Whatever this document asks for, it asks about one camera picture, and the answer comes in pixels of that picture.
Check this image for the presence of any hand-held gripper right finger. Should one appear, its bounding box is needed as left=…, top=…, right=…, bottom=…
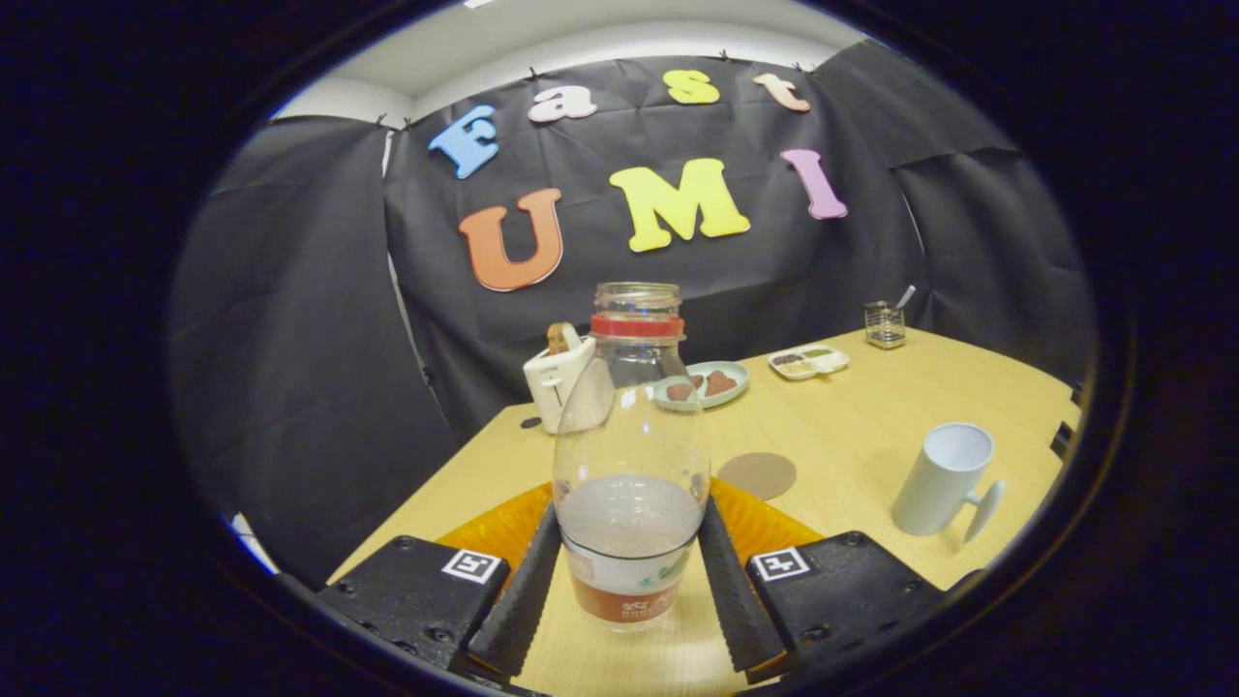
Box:
left=697, top=476, right=983, bottom=683

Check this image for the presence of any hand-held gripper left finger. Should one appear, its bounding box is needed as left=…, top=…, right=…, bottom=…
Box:
left=315, top=481, right=564, bottom=683

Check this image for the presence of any brown round coaster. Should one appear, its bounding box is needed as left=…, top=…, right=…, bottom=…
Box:
left=716, top=452, right=799, bottom=501

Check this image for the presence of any clear plastic juice bottle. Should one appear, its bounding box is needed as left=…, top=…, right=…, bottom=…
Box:
left=552, top=282, right=712, bottom=632

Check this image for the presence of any white cup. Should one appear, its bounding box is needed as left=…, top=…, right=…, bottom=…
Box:
left=891, top=422, right=1008, bottom=544

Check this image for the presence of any wooden table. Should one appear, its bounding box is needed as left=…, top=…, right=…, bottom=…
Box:
left=327, top=326, right=1083, bottom=697

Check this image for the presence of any white toaster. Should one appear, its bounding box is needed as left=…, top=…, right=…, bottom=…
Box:
left=523, top=322, right=613, bottom=435

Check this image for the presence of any pale green plate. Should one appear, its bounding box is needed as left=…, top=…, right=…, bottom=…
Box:
left=653, top=361, right=749, bottom=411

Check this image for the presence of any white divided grain dish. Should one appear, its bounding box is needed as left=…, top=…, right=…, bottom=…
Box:
left=768, top=345, right=851, bottom=381

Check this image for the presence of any wire mesh holder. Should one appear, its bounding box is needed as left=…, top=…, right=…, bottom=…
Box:
left=863, top=301, right=907, bottom=350

